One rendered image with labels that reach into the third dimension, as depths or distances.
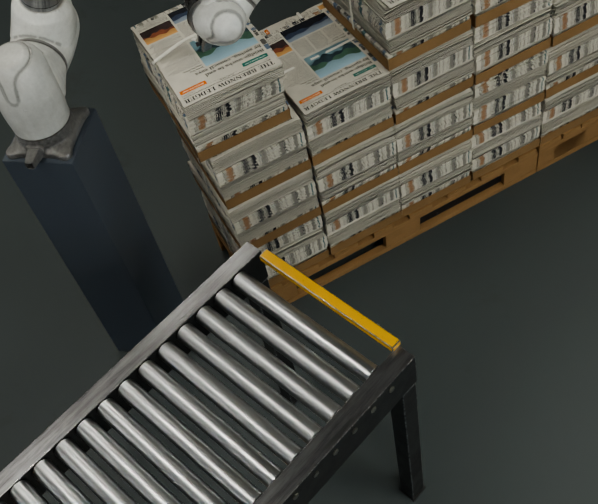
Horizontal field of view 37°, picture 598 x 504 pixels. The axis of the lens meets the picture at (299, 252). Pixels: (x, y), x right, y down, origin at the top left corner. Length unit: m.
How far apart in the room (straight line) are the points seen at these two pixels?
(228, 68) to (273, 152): 0.32
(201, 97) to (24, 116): 0.44
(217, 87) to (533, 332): 1.36
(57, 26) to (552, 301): 1.80
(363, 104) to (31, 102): 0.95
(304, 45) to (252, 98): 0.40
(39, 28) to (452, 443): 1.69
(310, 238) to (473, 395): 0.73
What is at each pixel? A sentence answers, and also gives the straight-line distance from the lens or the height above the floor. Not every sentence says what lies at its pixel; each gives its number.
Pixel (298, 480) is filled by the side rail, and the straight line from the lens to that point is 1.95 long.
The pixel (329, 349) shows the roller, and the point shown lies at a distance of 2.09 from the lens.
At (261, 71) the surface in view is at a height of 1.06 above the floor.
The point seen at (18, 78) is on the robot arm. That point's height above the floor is 1.24.
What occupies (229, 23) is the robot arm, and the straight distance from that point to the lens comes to 2.02.
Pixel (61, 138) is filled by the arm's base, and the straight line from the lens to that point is 2.37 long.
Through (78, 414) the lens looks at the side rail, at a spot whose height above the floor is 0.80.
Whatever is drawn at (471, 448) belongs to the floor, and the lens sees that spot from 2.83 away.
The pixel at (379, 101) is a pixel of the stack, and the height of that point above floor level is 0.73.
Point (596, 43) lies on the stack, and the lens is 3.16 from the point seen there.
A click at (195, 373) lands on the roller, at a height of 0.80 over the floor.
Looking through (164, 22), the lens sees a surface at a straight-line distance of 2.55.
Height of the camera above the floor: 2.60
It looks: 53 degrees down
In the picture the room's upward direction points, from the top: 14 degrees counter-clockwise
